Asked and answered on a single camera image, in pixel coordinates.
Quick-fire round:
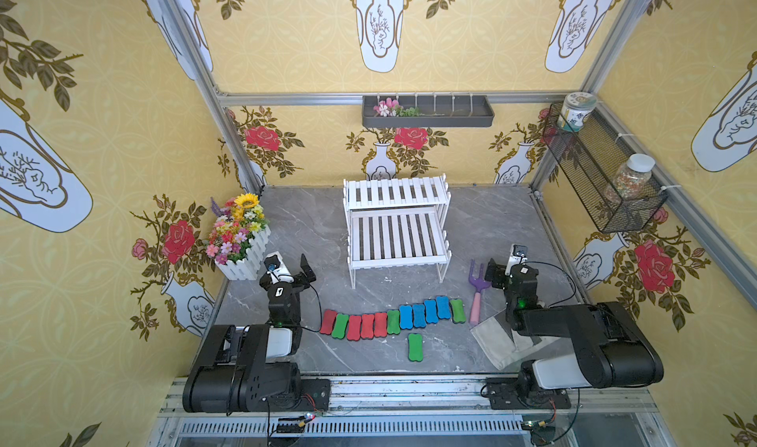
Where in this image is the red eraser top shelf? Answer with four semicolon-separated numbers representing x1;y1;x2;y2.
374;312;388;338
319;309;337;336

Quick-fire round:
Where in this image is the blue eraser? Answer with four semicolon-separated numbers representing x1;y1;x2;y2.
399;305;414;330
435;296;451;320
424;299;439;324
412;304;427;329

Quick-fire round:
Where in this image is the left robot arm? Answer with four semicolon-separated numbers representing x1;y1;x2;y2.
181;253;317;415

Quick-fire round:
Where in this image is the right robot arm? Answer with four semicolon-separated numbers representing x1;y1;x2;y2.
482;260;664;410

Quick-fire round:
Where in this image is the white wooden two-tier shelf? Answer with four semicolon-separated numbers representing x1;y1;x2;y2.
343;174;451;288

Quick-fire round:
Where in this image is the white gardening glove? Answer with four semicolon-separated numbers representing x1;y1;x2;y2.
471;311;558;371

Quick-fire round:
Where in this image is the flower bouquet in white planter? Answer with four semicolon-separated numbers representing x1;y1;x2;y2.
206;194;271;281

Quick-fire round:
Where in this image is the clear jar white lid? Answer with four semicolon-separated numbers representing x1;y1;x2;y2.
612;153;656;200

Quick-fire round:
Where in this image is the jar with patterned label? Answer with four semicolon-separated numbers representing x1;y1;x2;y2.
556;92;597;133

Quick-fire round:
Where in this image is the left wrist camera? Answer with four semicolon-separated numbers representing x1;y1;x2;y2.
263;252;294;282

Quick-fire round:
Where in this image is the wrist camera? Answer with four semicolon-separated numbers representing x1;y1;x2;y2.
263;252;294;282
506;244;528;275

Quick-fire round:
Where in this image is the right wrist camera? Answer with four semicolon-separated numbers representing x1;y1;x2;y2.
506;244;528;275

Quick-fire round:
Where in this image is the purple garden fork pink handle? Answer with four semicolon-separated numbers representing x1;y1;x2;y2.
468;260;491;326

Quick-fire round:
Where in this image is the black wire wall basket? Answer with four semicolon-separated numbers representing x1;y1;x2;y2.
543;103;668;233

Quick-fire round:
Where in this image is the grey wall tray with flowers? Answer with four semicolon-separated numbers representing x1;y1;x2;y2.
362;92;495;129

